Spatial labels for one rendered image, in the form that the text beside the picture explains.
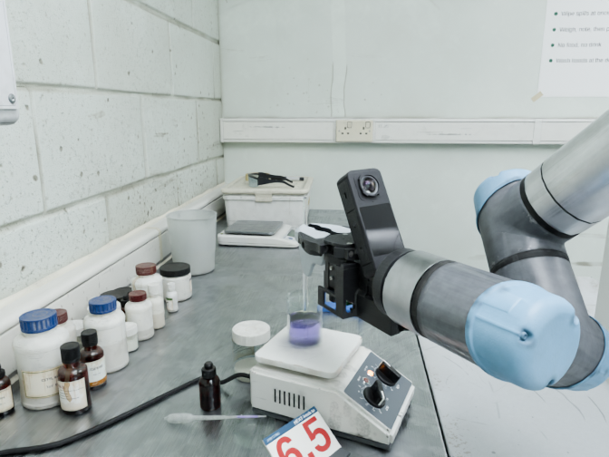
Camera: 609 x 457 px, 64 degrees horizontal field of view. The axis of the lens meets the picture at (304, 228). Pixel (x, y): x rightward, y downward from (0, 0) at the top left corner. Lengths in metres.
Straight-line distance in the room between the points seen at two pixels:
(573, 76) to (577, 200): 1.73
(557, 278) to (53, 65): 0.90
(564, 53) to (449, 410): 1.67
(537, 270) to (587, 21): 1.79
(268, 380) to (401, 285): 0.29
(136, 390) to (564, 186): 0.63
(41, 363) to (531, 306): 0.63
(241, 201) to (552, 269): 1.34
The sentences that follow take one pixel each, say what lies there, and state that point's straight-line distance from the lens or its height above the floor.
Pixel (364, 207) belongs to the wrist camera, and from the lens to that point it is 0.51.
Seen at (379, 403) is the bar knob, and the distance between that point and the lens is 0.66.
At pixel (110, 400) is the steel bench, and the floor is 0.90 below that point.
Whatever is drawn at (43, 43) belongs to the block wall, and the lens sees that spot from 1.05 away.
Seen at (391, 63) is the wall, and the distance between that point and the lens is 2.06.
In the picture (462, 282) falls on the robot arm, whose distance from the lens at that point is 0.42.
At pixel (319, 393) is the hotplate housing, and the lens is 0.66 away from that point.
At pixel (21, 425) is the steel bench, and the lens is 0.80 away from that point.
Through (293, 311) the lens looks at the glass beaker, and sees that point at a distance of 0.68.
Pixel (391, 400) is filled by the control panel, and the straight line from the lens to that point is 0.70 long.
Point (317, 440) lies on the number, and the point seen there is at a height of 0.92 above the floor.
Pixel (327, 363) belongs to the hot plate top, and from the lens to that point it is 0.67.
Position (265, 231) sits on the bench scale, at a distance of 1.52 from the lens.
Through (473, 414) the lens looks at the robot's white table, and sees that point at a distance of 0.76.
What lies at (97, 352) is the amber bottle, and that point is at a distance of 0.81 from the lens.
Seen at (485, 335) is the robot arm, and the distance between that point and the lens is 0.39.
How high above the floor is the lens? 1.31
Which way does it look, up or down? 13 degrees down
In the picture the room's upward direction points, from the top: straight up
